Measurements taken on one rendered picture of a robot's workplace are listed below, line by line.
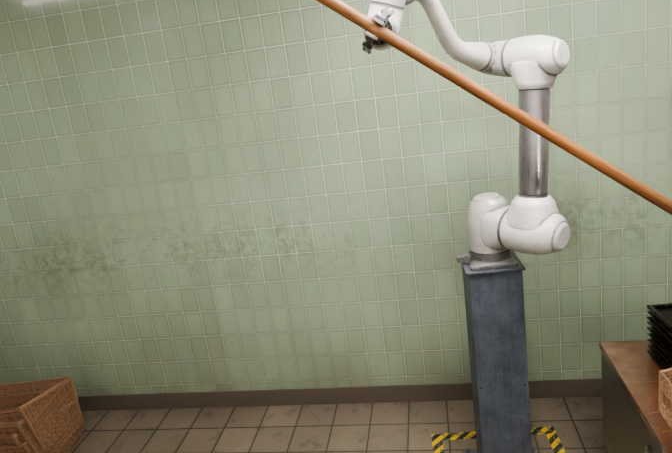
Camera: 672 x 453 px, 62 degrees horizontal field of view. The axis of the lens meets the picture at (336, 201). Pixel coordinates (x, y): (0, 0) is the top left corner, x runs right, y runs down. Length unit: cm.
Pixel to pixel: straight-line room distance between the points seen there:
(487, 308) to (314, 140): 116
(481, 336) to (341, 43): 145
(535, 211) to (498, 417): 91
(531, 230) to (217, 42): 171
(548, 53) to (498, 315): 99
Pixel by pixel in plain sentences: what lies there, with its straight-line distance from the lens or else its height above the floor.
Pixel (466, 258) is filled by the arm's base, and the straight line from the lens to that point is 227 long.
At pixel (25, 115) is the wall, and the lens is 340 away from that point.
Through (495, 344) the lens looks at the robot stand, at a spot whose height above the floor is 69.
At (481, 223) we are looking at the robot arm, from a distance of 216.
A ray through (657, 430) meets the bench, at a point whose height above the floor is 58.
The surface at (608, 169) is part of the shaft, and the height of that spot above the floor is 149.
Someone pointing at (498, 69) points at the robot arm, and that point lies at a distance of 209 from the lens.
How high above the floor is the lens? 184
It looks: 14 degrees down
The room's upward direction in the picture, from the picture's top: 8 degrees counter-clockwise
